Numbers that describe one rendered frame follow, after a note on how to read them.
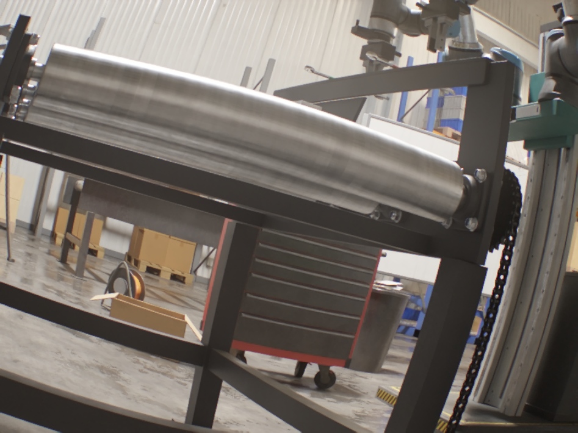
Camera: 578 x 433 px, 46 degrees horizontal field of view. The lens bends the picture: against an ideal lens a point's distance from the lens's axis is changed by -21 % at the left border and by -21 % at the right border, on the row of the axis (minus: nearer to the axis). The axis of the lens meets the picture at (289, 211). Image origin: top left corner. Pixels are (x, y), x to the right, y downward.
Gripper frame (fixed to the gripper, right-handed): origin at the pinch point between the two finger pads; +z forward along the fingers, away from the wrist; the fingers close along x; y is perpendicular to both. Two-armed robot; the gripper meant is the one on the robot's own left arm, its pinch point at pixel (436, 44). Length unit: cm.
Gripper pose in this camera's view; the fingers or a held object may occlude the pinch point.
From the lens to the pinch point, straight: 199.1
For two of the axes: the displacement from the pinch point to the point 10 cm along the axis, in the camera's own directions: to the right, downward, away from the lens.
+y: -8.9, -2.5, -3.9
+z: -2.5, 9.7, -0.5
